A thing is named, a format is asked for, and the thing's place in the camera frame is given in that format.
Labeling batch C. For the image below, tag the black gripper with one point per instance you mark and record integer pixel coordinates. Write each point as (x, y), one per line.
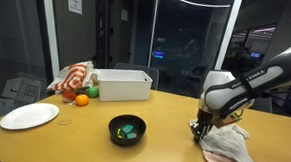
(205, 118)

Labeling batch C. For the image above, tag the white terry towel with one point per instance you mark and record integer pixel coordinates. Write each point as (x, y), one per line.
(227, 143)

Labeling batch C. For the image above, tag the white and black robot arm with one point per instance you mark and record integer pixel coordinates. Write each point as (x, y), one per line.
(249, 84)

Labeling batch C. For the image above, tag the small teal block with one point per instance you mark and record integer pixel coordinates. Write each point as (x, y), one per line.
(132, 135)

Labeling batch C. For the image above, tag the large teal block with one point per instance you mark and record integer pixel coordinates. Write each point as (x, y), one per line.
(127, 128)

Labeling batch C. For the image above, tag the black bowl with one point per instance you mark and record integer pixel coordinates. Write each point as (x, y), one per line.
(127, 130)

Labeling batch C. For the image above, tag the yellow toy piece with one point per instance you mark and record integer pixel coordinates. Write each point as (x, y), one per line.
(119, 135)

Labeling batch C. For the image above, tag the blue lit screen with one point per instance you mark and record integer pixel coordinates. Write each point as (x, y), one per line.
(158, 54)

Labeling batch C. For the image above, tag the white plastic bin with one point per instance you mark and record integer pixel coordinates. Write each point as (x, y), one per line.
(124, 85)

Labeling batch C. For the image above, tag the distant computer monitor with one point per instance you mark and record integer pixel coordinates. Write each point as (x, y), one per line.
(255, 55)

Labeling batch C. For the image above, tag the green apple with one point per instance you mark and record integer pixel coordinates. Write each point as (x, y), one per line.
(93, 92)

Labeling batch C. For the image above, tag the orange fruit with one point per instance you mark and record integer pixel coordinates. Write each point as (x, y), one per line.
(82, 100)

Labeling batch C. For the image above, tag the dark green vegetable toy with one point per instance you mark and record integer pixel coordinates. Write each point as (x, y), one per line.
(81, 89)

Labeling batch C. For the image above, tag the thin rubber band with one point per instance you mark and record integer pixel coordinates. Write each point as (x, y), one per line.
(64, 122)

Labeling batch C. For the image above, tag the red fruit toy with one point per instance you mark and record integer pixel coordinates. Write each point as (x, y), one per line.
(68, 95)

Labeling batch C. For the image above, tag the orange and white striped bag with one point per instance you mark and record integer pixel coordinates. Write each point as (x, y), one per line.
(73, 76)

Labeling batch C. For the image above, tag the small paper notice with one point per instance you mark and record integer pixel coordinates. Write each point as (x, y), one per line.
(124, 15)

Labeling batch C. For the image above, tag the white round plate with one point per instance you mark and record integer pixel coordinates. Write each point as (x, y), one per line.
(29, 115)

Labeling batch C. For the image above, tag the large white paper sign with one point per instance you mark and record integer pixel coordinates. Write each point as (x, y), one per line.
(75, 4)

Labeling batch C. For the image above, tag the large cardboard box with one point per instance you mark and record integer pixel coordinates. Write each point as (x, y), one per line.
(22, 89)

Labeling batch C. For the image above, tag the small cardboard box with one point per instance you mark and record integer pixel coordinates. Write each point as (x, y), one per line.
(5, 107)

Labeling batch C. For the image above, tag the tan wrist camera mount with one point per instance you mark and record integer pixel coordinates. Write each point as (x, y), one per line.
(232, 119)

